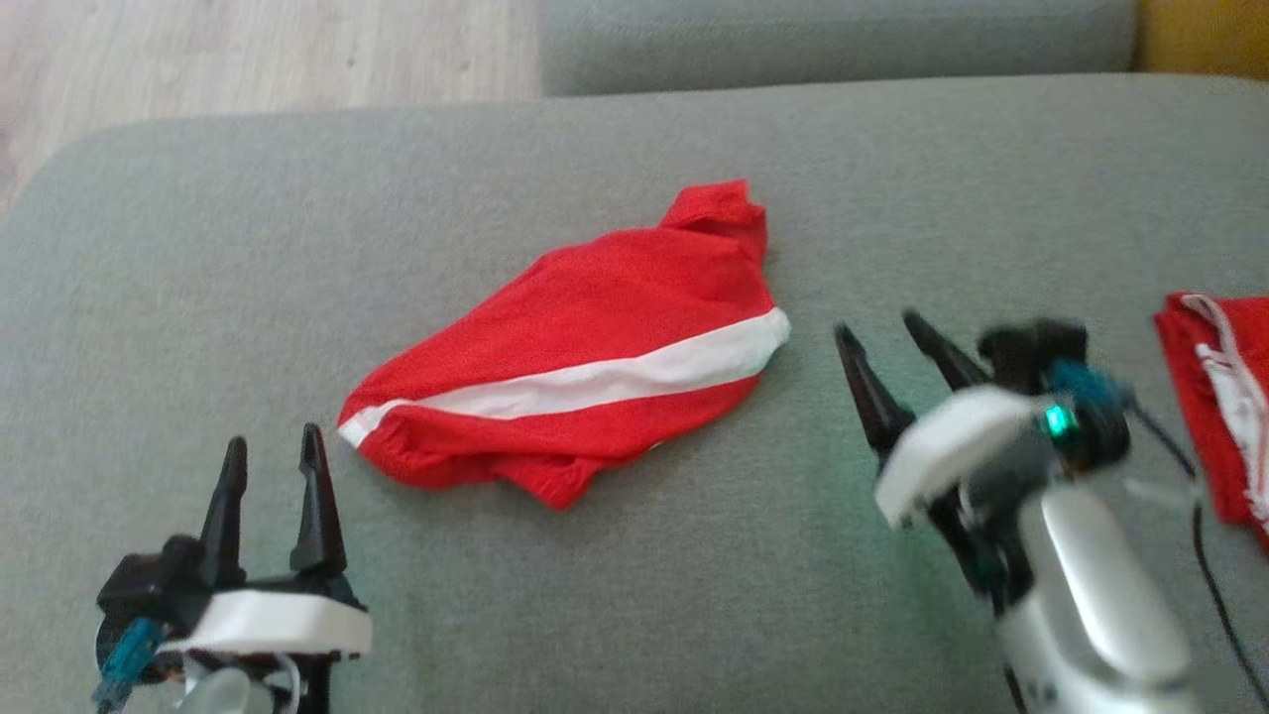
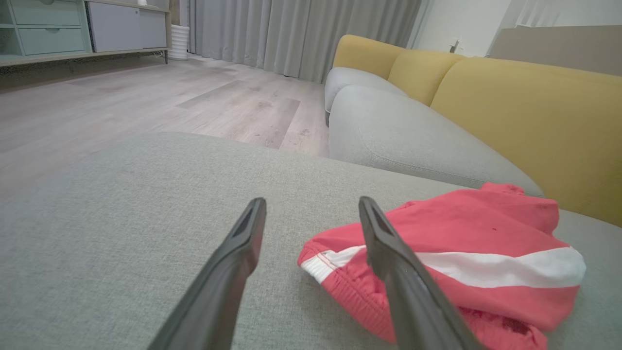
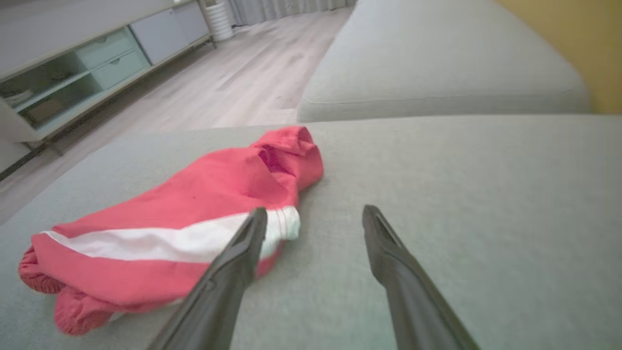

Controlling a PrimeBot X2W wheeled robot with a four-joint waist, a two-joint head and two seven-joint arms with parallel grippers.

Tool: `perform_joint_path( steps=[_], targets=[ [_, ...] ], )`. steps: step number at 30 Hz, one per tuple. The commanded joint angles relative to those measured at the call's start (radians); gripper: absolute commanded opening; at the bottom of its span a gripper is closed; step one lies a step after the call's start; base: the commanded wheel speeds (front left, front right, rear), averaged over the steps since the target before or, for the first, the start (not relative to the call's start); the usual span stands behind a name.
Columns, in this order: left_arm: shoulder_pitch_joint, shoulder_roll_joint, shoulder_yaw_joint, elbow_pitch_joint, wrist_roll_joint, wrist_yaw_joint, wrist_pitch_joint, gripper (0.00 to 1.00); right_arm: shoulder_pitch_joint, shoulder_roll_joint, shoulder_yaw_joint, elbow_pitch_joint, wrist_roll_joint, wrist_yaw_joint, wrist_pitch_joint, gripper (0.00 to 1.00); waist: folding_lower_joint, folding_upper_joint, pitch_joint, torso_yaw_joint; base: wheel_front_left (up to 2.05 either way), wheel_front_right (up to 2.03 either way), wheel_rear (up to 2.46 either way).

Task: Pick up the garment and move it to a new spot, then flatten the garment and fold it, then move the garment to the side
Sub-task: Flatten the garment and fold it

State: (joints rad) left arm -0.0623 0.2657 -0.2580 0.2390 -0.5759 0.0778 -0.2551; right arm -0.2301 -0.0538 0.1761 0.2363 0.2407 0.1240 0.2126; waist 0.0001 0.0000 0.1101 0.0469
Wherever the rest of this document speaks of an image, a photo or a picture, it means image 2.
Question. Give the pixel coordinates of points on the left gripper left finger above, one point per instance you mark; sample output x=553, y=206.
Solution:
x=214, y=306

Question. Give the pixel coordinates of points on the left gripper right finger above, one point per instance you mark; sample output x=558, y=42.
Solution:
x=413, y=306

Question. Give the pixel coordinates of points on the red basketball jersey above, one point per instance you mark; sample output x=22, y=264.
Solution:
x=486, y=228

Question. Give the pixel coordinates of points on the large grey sofa seat cushion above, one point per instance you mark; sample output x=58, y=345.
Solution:
x=121, y=218

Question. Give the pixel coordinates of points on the yellow sofa backrest cushion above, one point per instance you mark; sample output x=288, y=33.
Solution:
x=418, y=73
x=534, y=121
x=364, y=53

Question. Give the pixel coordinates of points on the white ribbed plant pot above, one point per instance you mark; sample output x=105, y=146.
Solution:
x=179, y=43

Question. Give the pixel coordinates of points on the grey pleated curtain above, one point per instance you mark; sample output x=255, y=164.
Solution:
x=291, y=34

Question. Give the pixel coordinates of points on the grey-green sideboard cabinet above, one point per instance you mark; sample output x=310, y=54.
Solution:
x=121, y=26

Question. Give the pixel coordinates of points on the beige upholstered panel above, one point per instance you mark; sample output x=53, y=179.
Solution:
x=559, y=48

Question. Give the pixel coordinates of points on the white slatted fixture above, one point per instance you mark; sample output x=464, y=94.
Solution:
x=537, y=12

